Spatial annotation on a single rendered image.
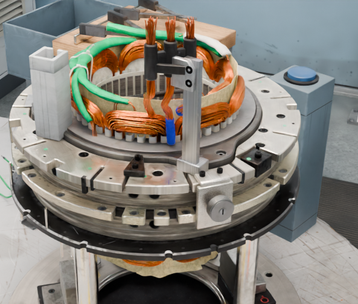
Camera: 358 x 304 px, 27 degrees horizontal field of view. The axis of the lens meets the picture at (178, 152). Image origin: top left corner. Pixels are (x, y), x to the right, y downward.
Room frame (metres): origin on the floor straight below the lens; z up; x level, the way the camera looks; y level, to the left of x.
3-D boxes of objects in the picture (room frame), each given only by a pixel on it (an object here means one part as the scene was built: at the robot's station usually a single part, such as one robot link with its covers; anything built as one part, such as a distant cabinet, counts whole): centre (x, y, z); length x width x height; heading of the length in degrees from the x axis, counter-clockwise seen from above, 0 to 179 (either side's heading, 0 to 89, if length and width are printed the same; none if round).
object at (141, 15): (1.06, 0.03, 1.09); 0.06 x 0.01 x 0.01; 84
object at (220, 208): (0.58, -0.04, 1.07); 0.03 x 0.01 x 0.03; 112
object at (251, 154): (0.64, -0.08, 1.09); 0.03 x 0.02 x 0.02; 141
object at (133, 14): (1.07, 0.08, 1.09); 0.04 x 0.01 x 0.02; 75
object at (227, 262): (0.78, -0.09, 0.85); 0.06 x 0.04 x 0.05; 20
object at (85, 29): (1.00, 0.12, 1.09); 0.04 x 0.01 x 0.02; 73
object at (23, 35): (1.13, 0.18, 0.92); 0.17 x 0.11 x 0.28; 148
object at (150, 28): (0.61, 0.03, 1.24); 0.01 x 0.01 x 0.03
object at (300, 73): (0.97, -0.17, 1.04); 0.04 x 0.04 x 0.01
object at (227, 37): (1.04, 0.05, 1.05); 0.20 x 0.19 x 0.02; 58
